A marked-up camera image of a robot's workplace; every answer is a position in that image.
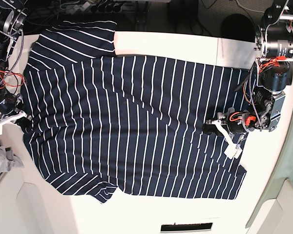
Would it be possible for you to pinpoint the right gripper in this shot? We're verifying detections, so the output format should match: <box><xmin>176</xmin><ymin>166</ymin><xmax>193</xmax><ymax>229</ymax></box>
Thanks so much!
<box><xmin>0</xmin><ymin>94</ymin><xmax>33</xmax><ymax>133</ymax></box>

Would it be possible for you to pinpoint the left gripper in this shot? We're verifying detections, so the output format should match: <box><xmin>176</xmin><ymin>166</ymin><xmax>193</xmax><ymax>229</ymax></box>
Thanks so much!
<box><xmin>203</xmin><ymin>107</ymin><xmax>256</xmax><ymax>148</ymax></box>

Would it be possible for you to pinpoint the navy white striped t-shirt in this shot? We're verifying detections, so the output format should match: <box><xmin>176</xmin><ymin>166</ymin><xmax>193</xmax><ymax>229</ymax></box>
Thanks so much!
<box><xmin>21</xmin><ymin>21</ymin><xmax>247</xmax><ymax>203</ymax></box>

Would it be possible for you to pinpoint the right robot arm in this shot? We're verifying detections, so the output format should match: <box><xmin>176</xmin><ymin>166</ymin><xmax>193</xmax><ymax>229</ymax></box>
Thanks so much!
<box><xmin>0</xmin><ymin>0</ymin><xmax>28</xmax><ymax>135</ymax></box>

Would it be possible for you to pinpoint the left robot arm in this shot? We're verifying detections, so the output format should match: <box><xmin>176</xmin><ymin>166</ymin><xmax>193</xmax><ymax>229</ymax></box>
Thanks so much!
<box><xmin>203</xmin><ymin>0</ymin><xmax>293</xmax><ymax>148</ymax></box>

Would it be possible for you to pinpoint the grey clothes pile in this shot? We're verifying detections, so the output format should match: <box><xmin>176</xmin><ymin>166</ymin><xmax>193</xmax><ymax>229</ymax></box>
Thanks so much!
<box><xmin>0</xmin><ymin>146</ymin><xmax>24</xmax><ymax>175</ymax></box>

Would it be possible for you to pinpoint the black round chair base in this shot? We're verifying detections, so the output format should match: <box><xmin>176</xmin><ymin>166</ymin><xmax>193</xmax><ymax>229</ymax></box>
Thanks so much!
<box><xmin>220</xmin><ymin>14</ymin><xmax>255</xmax><ymax>42</ymax></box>

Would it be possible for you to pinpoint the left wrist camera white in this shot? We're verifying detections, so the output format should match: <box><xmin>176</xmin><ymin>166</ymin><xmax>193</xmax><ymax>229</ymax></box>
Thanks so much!
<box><xmin>224</xmin><ymin>145</ymin><xmax>242</xmax><ymax>159</ymax></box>

